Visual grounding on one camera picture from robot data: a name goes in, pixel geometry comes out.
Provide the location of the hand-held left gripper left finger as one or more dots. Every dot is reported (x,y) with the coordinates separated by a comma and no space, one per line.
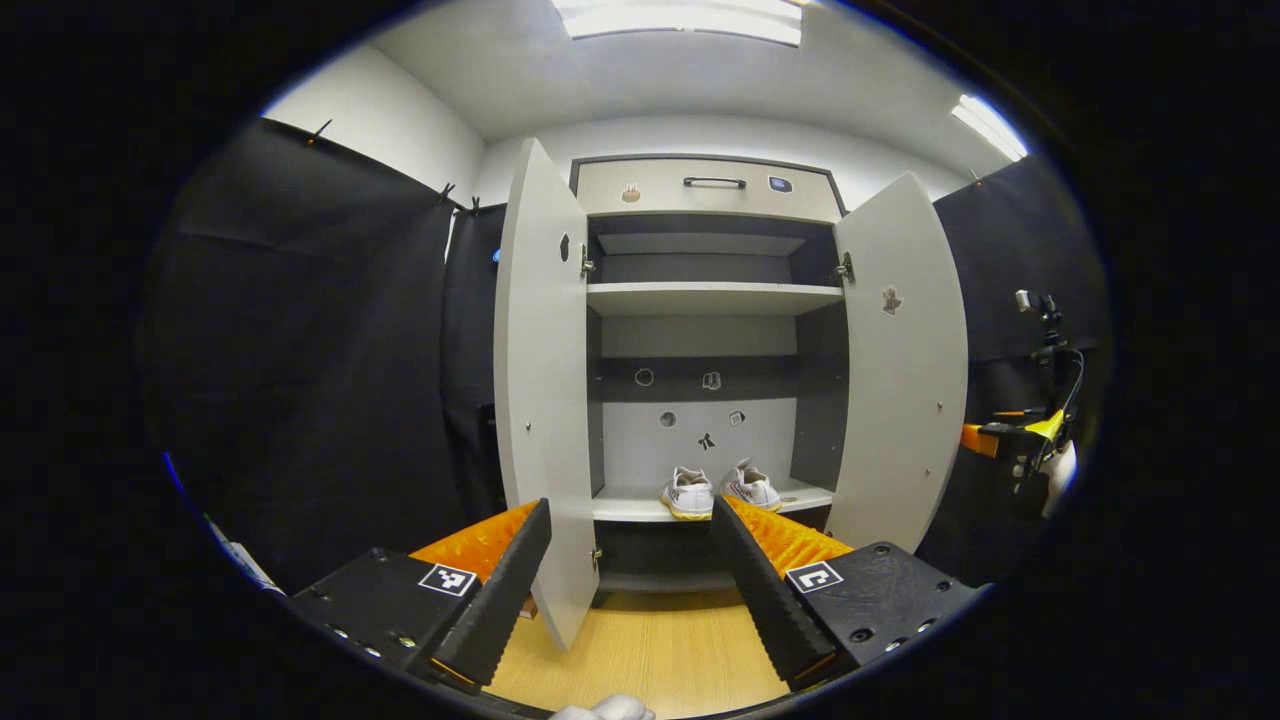
(495,610)

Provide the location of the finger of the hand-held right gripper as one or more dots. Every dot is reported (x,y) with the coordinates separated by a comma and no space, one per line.
(980,440)
(1018,412)

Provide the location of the grey cabinet door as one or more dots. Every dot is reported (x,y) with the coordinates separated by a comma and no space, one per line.
(545,400)
(900,400)

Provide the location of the white shoe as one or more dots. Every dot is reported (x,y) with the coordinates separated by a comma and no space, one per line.
(688,495)
(752,488)

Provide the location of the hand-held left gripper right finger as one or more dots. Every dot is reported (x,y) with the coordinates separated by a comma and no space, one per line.
(765,600)

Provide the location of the white small box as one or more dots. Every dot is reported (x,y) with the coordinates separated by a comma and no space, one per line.
(258,570)

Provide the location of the grey shoe cabinet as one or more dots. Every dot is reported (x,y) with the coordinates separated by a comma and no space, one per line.
(710,298)

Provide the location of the black backdrop cloth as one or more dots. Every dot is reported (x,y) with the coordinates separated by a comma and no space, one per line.
(300,400)

